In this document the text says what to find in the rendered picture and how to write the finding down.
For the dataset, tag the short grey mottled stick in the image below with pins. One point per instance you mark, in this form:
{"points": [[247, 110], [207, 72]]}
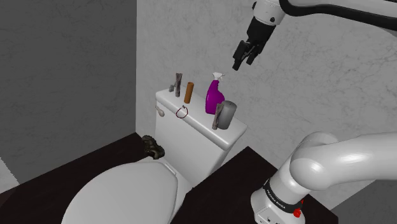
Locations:
{"points": [[217, 116]]}

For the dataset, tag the small grey block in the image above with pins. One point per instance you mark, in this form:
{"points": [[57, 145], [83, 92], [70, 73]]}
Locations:
{"points": [[171, 88]]}

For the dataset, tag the tall grey mottled stick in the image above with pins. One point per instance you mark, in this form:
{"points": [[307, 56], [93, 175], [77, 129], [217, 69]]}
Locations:
{"points": [[178, 84]]}

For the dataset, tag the grey cylinder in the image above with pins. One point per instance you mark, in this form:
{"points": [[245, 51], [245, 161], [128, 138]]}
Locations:
{"points": [[227, 114]]}

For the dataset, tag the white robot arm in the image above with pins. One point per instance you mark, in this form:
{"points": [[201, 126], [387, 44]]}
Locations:
{"points": [[335, 161]]}

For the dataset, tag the dark mottled lump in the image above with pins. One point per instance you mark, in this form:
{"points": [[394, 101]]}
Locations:
{"points": [[153, 147]]}

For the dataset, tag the brown cylinder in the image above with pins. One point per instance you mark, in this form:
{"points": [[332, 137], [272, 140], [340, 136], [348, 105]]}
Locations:
{"points": [[188, 92]]}

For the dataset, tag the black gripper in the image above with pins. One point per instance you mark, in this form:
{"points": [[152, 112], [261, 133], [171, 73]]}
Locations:
{"points": [[260, 32]]}

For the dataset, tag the dark robot stand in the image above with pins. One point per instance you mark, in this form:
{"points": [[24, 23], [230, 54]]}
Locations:
{"points": [[226, 192]]}

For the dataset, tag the purple spray bottle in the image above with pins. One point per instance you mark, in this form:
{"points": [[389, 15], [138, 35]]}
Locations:
{"points": [[214, 97]]}

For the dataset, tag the white toilet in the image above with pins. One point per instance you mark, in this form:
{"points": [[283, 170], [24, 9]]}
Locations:
{"points": [[186, 139]]}

